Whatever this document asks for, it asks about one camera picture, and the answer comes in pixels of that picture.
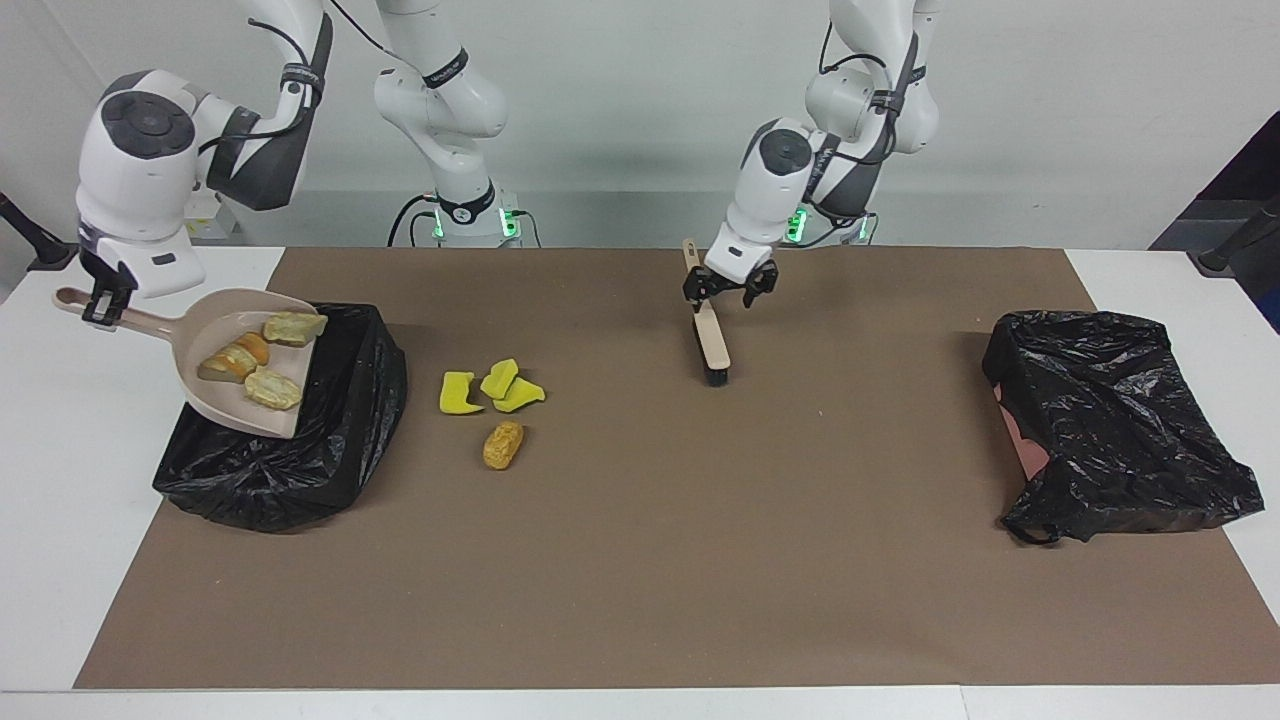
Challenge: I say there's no beige hand brush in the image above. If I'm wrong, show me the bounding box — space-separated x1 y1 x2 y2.
682 238 733 389

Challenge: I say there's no golden croissant piece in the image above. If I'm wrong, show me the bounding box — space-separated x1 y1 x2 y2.
198 332 272 385

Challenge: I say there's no beige plastic dustpan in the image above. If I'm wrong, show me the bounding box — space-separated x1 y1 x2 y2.
53 287 320 442

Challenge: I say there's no pale fried dumpling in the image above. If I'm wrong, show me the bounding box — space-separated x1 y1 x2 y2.
262 311 330 349
244 366 304 412

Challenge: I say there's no brown fried nugget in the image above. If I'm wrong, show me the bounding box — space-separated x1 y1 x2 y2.
482 420 525 471

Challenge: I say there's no bin covered by black bag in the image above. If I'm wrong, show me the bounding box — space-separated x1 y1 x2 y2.
152 300 409 534

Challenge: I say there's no pink trash bin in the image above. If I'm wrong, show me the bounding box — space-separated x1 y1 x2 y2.
1003 405 1051 482

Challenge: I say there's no loose black trash bag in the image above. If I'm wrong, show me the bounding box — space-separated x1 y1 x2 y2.
982 310 1266 546

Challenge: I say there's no black stand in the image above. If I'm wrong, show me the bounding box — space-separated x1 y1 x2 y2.
0 190 81 273
1197 195 1280 277

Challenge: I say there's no brown table mat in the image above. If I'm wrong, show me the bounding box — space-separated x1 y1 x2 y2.
75 247 1280 691

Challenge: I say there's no white wall socket box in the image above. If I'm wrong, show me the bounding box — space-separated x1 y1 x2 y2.
192 193 241 241

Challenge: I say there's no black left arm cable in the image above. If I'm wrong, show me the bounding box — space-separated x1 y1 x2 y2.
818 18 919 163

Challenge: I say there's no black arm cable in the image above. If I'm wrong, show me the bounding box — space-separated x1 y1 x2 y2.
818 18 919 163
198 0 393 153

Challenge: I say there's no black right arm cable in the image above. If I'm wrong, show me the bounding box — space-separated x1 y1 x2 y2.
198 0 393 153

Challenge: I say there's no black right base cable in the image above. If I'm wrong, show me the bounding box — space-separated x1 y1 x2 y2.
387 192 443 249

